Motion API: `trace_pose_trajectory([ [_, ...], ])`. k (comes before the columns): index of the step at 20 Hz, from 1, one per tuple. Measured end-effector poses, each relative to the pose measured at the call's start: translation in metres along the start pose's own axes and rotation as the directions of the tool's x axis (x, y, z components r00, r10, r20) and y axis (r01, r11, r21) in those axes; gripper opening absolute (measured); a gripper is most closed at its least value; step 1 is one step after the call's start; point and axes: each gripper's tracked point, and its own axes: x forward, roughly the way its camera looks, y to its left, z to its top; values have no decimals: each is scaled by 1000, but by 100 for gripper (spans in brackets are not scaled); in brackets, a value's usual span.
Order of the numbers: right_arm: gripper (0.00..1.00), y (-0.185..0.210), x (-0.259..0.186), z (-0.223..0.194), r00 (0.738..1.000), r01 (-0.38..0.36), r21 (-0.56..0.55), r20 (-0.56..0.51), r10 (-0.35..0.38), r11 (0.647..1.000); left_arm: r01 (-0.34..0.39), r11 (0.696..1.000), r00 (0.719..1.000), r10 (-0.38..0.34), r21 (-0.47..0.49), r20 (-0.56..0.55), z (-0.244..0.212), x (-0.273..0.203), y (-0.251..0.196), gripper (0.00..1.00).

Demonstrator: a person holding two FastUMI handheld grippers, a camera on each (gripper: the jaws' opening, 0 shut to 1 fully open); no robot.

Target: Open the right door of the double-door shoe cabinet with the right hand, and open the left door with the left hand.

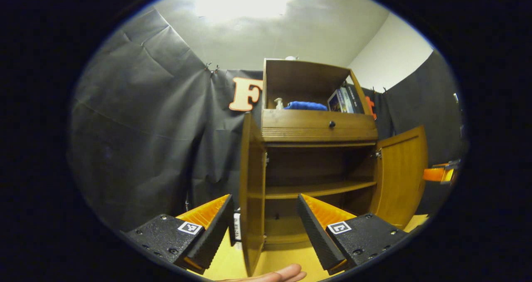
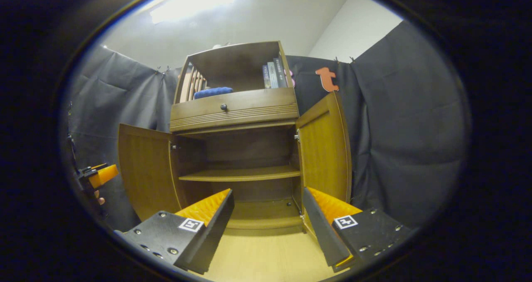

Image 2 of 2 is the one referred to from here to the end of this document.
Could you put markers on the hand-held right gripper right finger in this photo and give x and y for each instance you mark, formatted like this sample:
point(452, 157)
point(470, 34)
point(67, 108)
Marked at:
point(322, 232)

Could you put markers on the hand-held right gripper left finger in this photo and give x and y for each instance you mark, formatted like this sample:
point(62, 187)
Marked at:
point(216, 232)

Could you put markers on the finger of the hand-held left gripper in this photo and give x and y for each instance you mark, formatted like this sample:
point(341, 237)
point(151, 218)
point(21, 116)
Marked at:
point(104, 176)

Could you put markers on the wooden shoe cabinet door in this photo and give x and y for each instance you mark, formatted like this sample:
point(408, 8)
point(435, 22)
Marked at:
point(324, 149)
point(145, 169)

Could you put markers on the wooden double-door shoe cabinet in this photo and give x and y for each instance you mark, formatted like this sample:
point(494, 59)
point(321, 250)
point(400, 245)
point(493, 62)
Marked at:
point(241, 65)

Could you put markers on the wooden inner cabinet shelf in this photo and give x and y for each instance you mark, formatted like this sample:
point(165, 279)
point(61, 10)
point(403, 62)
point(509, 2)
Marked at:
point(241, 174)

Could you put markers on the wooden cabinet drawer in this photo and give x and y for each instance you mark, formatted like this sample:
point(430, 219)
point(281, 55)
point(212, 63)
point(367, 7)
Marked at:
point(249, 103)

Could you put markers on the blue folded towel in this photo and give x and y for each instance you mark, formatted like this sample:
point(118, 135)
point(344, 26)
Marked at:
point(213, 92)

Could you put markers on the black backdrop cloth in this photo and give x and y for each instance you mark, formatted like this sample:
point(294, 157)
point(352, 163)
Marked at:
point(415, 128)

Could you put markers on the purple blue book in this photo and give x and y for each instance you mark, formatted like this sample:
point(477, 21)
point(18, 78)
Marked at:
point(266, 78)

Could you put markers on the light grey book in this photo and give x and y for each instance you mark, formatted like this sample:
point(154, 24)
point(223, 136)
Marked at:
point(272, 76)

